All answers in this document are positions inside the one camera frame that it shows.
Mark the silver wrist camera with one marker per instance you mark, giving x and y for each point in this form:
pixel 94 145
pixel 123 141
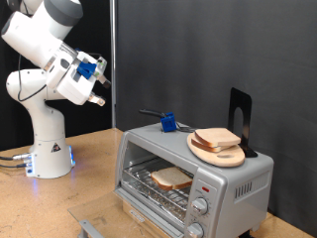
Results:
pixel 100 66

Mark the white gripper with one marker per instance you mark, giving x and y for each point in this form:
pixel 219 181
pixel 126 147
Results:
pixel 76 89

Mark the round wooden cutting board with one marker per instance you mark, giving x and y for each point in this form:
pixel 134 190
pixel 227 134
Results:
pixel 224 160

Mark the red indicator light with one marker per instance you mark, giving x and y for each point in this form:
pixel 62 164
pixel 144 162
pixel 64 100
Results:
pixel 205 189

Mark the black spatula with blue block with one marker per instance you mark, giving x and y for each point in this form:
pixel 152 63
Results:
pixel 168 123

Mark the vertical metal pole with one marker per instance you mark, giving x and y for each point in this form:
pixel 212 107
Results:
pixel 113 33

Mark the black backdrop curtain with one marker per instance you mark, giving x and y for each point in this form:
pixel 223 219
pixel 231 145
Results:
pixel 95 112

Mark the black metal bookend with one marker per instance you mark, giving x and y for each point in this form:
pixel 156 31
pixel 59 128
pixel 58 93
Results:
pixel 246 105

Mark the white bread slice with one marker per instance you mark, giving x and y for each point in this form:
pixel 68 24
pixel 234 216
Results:
pixel 218 136
pixel 171 177
pixel 206 148

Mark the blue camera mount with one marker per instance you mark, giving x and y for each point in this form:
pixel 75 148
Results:
pixel 86 70

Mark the silver oven knob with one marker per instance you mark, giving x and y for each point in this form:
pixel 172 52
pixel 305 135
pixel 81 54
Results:
pixel 194 230
pixel 199 206

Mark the silver toaster oven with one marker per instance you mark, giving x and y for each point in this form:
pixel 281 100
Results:
pixel 214 49
pixel 231 205

